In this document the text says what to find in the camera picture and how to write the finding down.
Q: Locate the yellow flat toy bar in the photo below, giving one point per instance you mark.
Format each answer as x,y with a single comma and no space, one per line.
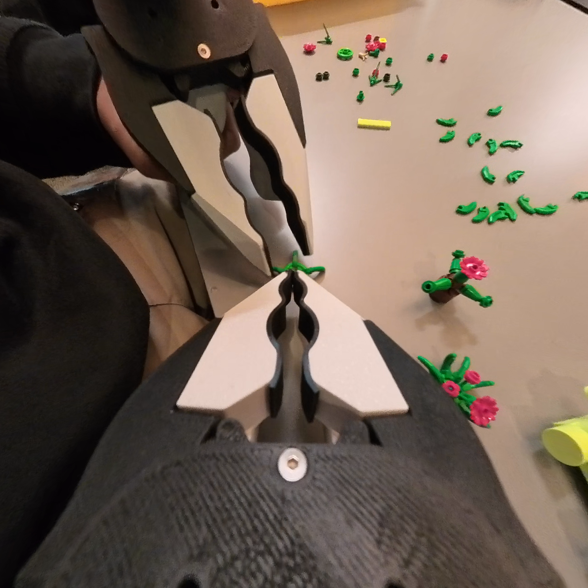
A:
374,124

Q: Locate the metal table bracket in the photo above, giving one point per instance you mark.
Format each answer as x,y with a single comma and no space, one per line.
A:
92,181

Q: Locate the lime green toy planter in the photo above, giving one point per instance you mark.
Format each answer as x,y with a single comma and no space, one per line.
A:
565,443

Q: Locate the group of green toy leaves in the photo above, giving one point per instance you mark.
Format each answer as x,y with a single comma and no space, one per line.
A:
466,208

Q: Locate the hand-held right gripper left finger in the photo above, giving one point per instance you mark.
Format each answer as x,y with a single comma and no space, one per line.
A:
229,367

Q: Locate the thin green toy stem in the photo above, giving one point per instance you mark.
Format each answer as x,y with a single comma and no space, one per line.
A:
327,40

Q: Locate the person's tan pants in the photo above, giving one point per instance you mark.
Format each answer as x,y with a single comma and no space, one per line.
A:
133,257

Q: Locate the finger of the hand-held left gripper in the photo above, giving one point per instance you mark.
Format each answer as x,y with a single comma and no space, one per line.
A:
280,128
183,138

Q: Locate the black double toy stud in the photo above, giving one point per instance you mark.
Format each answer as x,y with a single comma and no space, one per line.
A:
324,76

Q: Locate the grey table leg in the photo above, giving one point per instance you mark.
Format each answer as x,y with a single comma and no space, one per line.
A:
195,262

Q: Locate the person's left forearm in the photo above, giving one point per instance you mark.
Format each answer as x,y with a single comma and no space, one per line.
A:
46,92

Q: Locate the person's black jacket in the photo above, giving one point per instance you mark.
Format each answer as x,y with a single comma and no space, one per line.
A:
59,321

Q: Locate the green toy bush pink flowers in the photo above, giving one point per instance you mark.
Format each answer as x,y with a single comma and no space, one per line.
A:
484,410

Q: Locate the yellow plastic bin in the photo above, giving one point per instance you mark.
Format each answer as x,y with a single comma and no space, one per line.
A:
285,2

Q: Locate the green star-shaped toy stem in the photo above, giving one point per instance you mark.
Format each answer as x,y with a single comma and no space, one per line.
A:
308,268

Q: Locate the person's left hand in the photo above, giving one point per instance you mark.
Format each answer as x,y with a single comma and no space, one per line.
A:
124,142

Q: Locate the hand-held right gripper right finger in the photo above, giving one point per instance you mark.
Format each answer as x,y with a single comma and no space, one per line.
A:
353,367

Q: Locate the green stem with red bud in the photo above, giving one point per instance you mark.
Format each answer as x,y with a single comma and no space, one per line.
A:
374,80

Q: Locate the pink and red flower pieces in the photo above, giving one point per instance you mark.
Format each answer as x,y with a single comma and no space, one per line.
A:
371,46

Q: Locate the green three-leaf toy sprig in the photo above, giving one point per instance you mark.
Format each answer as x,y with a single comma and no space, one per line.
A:
395,86

